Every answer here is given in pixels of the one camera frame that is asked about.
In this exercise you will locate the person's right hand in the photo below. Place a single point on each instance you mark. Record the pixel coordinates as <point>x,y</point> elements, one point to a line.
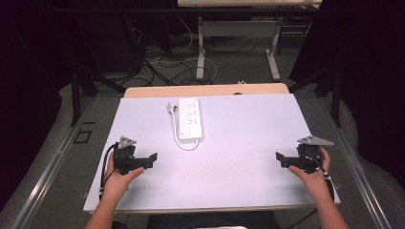
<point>313,183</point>

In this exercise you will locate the white plug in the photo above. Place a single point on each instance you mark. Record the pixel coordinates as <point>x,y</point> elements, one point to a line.
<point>172,106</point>

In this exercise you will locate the wooden table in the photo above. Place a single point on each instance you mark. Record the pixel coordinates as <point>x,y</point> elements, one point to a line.
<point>207,90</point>

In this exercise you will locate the white power strip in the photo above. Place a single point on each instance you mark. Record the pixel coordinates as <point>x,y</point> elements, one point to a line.
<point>190,117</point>

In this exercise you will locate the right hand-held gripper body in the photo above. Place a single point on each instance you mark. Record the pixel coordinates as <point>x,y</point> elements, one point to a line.
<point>309,156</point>

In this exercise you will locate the white-legged desk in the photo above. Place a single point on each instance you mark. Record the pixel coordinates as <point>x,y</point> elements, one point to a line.
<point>242,28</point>

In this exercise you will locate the black metal stand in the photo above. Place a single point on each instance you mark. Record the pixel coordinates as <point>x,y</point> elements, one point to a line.
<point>335,95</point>
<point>76,95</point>

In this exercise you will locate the person's dark clothing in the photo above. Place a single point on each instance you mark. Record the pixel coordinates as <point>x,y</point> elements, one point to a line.
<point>213,221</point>

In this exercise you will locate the white table mat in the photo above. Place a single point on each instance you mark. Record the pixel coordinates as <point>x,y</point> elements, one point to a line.
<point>242,152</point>

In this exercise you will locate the metal floor rail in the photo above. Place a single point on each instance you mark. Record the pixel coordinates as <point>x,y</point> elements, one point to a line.
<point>44,178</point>
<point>356,171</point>

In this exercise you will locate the person's left hand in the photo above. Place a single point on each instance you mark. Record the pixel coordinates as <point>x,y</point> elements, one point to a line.
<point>118,184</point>

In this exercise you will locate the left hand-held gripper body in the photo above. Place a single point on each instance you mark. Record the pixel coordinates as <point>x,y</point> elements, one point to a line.
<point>124,155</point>

